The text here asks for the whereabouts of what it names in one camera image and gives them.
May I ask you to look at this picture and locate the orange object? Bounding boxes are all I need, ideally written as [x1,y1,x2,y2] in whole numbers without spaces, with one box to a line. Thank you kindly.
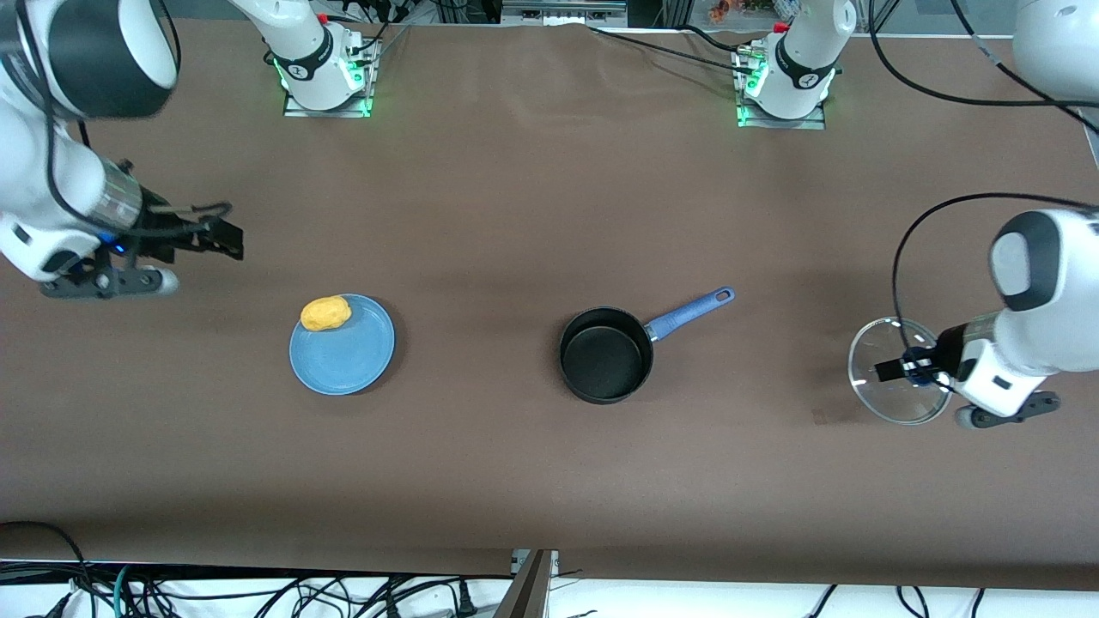
[708,0,774,23]

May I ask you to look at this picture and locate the metal bracket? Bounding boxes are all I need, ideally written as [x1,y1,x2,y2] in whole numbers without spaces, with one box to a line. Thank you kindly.
[492,549,560,618]

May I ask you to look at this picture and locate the glass lid with blue knob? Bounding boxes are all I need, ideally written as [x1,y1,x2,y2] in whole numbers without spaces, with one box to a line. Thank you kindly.
[848,316,956,427]

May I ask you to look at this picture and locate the brown table cover sheet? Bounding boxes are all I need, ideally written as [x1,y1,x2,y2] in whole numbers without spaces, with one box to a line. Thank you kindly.
[0,19,1099,593]

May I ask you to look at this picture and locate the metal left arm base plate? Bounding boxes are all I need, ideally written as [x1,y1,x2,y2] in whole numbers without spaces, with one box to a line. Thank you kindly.
[734,47,827,130]

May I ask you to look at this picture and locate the blue round plate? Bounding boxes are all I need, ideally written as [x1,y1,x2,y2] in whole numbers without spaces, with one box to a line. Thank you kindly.
[289,294,397,397]

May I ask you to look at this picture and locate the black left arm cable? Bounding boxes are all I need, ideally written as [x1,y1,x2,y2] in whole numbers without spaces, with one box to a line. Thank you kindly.
[891,192,1099,353]

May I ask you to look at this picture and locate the dark blue pot with handle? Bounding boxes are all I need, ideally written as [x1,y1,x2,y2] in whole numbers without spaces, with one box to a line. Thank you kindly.
[559,287,736,405]

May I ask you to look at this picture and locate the yellow potato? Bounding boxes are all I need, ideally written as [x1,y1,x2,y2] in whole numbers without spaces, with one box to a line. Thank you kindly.
[300,295,353,332]

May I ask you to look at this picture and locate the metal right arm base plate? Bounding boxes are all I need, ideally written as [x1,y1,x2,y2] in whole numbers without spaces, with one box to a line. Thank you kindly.
[283,36,379,118]

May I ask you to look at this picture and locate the aluminium frame rail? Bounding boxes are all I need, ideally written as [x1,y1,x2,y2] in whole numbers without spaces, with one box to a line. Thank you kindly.
[502,0,628,27]

